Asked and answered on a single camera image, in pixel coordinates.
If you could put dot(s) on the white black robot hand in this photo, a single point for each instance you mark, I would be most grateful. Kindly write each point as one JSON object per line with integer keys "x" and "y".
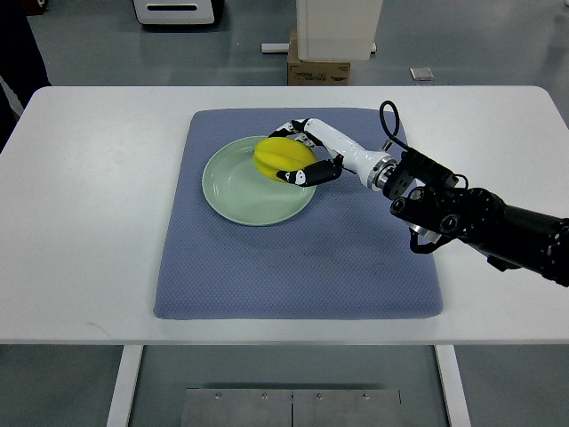
{"x": 335, "y": 153}

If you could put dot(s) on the yellow starfruit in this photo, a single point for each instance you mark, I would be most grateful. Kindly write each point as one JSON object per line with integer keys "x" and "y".
{"x": 275, "y": 154}

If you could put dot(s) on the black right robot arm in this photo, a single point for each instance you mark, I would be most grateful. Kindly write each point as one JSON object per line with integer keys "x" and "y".
{"x": 425, "y": 194}

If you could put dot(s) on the light green plate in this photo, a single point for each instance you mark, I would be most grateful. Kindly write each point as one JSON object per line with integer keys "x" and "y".
{"x": 236, "y": 190}

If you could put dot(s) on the metal floor plate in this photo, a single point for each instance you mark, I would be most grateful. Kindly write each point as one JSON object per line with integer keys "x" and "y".
{"x": 292, "y": 407}

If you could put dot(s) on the blue grey quilted mat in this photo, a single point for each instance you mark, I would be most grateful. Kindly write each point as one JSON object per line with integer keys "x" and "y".
{"x": 344, "y": 256}

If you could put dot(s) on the small grey floor pad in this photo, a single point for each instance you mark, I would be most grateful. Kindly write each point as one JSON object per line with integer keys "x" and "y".
{"x": 423, "y": 74}

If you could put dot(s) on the brown cardboard box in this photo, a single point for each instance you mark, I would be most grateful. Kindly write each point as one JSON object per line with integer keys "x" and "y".
{"x": 305, "y": 73}

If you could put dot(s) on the white bin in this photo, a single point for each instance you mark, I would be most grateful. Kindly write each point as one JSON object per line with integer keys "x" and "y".
{"x": 336, "y": 30}

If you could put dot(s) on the white right table leg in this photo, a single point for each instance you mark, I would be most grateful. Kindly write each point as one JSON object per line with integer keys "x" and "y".
{"x": 450, "y": 377}

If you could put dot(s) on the white table leg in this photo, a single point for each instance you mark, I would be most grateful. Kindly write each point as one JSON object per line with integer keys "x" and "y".
{"x": 125, "y": 386}
{"x": 450, "y": 377}

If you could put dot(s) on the white black machine base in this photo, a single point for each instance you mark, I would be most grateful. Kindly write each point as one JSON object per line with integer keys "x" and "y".
{"x": 174, "y": 12}

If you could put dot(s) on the white left table leg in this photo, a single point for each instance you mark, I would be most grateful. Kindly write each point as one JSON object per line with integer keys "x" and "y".
{"x": 125, "y": 386}

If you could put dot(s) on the dark clothed person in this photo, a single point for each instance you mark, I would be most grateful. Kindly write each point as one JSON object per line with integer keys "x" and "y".
{"x": 22, "y": 65}

